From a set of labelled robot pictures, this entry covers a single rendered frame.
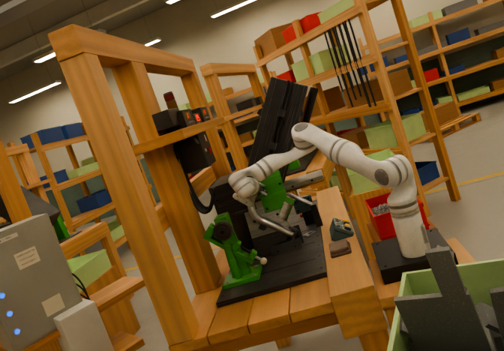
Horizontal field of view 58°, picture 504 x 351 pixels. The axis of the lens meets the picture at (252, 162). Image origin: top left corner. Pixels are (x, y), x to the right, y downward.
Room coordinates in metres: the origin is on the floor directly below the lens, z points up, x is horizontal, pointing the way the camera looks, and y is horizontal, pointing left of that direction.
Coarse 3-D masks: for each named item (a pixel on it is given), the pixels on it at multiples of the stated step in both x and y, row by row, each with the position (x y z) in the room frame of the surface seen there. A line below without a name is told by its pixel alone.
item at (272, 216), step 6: (258, 210) 2.01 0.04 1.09; (264, 210) 2.01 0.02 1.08; (276, 210) 1.99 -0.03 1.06; (246, 216) 2.02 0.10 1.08; (264, 216) 2.00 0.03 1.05; (270, 216) 1.99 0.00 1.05; (276, 216) 1.99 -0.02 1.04; (252, 222) 2.00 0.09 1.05; (276, 222) 1.99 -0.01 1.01; (282, 222) 1.97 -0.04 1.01; (288, 222) 1.97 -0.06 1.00; (252, 228) 2.00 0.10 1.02; (270, 228) 1.99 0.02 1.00; (252, 234) 2.00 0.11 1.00; (258, 234) 1.99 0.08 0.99; (264, 234) 1.99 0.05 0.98
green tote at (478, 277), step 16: (416, 272) 1.19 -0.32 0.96; (432, 272) 1.17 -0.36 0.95; (464, 272) 1.13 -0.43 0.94; (480, 272) 1.12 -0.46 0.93; (496, 272) 1.10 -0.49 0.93; (400, 288) 1.13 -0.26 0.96; (416, 288) 1.19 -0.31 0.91; (432, 288) 1.17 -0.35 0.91; (480, 288) 1.12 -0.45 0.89; (400, 336) 0.97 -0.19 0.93
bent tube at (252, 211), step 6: (264, 186) 1.97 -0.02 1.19; (252, 198) 1.98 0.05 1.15; (252, 210) 1.97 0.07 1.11; (252, 216) 1.96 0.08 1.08; (258, 216) 1.96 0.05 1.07; (258, 222) 1.95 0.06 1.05; (264, 222) 1.94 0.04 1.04; (270, 222) 1.94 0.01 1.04; (276, 228) 1.93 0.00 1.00; (282, 228) 1.92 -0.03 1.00; (288, 234) 1.91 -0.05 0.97
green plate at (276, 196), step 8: (272, 176) 2.01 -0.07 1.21; (280, 176) 2.00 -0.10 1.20; (272, 184) 2.00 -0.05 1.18; (280, 184) 1.99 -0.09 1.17; (272, 192) 1.99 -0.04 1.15; (280, 192) 1.99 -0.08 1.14; (264, 200) 2.00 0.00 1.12; (272, 200) 1.99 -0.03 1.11; (280, 200) 1.98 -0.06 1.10; (264, 208) 1.99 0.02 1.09; (272, 208) 1.98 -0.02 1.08
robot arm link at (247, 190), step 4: (252, 180) 1.76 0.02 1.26; (244, 184) 1.65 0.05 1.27; (248, 184) 1.66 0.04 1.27; (252, 184) 1.67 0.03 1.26; (240, 188) 1.65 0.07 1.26; (244, 188) 1.65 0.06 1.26; (248, 188) 1.65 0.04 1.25; (252, 188) 1.66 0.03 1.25; (236, 192) 1.67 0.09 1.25; (240, 192) 1.65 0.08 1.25; (244, 192) 1.65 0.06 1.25; (248, 192) 1.65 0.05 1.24; (252, 192) 1.66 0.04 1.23; (240, 196) 1.67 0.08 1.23; (244, 196) 1.66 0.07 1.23
